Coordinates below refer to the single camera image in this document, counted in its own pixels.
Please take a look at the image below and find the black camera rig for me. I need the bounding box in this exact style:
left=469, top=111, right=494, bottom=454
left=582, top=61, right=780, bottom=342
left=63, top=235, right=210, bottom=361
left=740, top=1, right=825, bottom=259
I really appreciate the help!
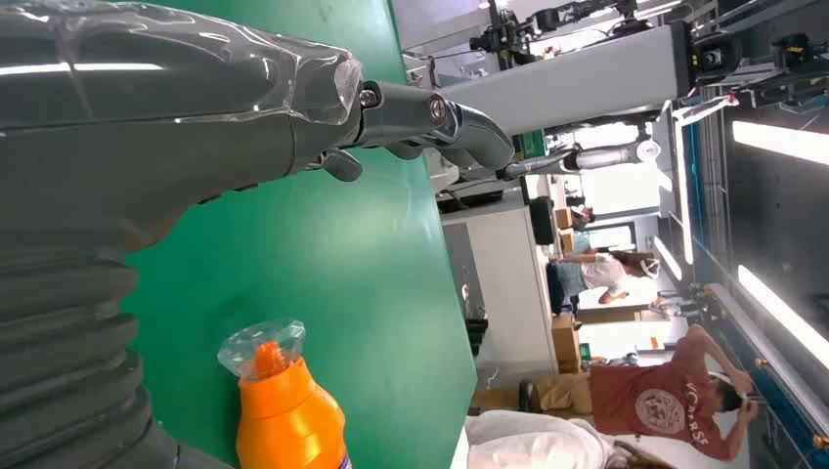
left=469, top=0, right=655, bottom=59

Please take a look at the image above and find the white machine with column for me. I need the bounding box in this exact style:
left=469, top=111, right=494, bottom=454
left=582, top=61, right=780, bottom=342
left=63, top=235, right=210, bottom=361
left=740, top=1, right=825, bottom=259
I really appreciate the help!
left=439, top=22, right=695, bottom=139

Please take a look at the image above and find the white ceiling light strip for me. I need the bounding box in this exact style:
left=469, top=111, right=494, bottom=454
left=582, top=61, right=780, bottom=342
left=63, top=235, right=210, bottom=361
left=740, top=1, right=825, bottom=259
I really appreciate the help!
left=738, top=265, right=829, bottom=371
left=731, top=119, right=829, bottom=167

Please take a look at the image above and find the cardboard box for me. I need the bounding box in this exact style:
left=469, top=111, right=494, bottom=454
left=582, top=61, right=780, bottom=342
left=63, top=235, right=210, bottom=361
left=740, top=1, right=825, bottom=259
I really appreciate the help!
left=551, top=312, right=583, bottom=375

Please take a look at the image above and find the black chair back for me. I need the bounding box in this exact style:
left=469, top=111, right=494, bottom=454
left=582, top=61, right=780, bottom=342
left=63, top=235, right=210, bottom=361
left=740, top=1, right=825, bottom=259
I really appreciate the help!
left=529, top=195, right=558, bottom=246

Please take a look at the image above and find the white cabinet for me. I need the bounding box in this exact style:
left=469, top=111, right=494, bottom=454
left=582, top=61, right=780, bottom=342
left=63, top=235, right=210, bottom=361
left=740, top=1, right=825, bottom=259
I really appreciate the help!
left=442, top=206, right=559, bottom=383

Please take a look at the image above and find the orange bottle with clear cap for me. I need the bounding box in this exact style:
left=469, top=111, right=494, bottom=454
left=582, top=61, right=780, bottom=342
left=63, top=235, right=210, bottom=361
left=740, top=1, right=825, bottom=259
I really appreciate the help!
left=216, top=319, right=354, bottom=469

